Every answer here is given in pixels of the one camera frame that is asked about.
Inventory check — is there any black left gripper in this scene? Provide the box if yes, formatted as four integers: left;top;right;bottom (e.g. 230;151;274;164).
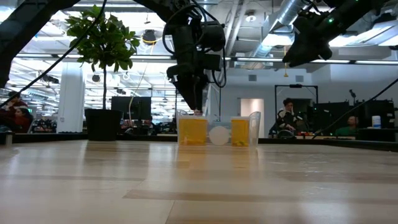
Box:
166;23;208;111

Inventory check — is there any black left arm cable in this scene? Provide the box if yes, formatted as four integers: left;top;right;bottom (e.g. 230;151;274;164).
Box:
0;0;108;109

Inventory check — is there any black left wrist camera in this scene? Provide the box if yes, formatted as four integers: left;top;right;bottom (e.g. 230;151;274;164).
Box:
201;53;222;72

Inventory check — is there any silver ribbed air duct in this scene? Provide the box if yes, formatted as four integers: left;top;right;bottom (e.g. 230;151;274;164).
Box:
257;0;308;58

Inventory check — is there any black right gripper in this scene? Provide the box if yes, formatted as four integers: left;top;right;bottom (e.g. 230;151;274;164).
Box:
282;12;335;68

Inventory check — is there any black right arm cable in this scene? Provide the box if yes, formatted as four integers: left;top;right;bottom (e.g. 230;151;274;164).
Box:
312;77;398;138

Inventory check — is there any yellow hanging pendant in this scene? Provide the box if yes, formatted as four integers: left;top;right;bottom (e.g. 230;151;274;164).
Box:
282;46;289;78

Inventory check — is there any person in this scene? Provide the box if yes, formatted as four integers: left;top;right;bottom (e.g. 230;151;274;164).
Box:
269;98;304;138
12;107;34;134
335;115;358;137
0;91;29;133

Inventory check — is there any black aluminium table frame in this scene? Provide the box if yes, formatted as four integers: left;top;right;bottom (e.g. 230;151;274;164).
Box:
0;132;398;153

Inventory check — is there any white square pillar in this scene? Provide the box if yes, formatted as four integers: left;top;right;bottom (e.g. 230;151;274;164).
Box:
60;62;86;134

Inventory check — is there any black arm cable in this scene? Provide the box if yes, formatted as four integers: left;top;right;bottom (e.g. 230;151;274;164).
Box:
0;0;108;109
312;77;398;138

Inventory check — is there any green potted tree black pot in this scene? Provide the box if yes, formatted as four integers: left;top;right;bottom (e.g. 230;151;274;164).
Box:
65;6;141;141

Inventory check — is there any black ceiling lamp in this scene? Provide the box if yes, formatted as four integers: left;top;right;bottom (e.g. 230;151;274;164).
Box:
142;29;157;44

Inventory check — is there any black metal rig frame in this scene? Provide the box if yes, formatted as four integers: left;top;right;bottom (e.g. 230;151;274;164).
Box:
274;83;319;138

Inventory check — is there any clear plastic basket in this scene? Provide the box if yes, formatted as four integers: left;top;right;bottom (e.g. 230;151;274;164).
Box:
175;108;262;147

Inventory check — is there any black monitor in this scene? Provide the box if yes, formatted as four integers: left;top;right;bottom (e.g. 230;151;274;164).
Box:
111;96;152;121

